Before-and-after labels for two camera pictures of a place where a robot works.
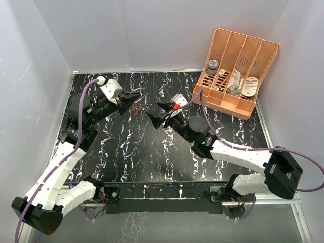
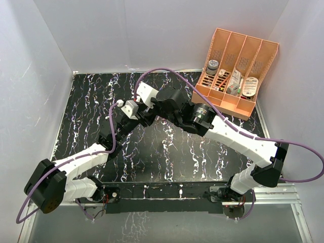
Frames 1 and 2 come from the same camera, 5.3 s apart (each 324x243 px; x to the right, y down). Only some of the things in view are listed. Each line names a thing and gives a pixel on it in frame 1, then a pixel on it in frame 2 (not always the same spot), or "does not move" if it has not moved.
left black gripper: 126,99 -> 147,117
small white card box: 221,73 does not move
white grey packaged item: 232,89 does not move
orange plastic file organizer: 229,78 does not move
